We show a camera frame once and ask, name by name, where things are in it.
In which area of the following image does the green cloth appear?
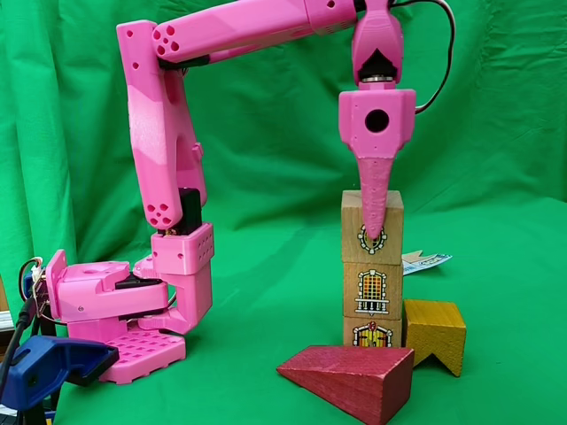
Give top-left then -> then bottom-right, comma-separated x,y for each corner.
0,0 -> 567,425

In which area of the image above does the wooden cube balcony window print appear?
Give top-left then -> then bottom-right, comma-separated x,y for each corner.
343,261 -> 404,320

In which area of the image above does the blue clamp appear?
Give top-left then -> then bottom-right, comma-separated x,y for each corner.
0,335 -> 120,411

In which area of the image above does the yellow notched wooden block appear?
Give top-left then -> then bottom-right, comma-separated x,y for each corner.
401,298 -> 467,377

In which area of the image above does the wooden cube oval window print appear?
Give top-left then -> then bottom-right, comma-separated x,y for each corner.
340,189 -> 405,266

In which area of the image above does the wooden cube door print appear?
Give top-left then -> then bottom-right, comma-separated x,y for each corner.
343,316 -> 403,352

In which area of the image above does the red wooden wedge block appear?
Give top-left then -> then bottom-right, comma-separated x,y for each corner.
276,344 -> 416,425

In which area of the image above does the paper house picture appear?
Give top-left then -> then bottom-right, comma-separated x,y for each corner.
401,250 -> 454,276

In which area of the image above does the controller circuit board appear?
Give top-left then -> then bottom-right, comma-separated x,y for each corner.
19,256 -> 50,319

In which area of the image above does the white red black servo cable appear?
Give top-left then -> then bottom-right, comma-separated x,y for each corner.
393,0 -> 457,117

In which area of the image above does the black power cable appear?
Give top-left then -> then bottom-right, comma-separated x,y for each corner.
0,298 -> 41,386

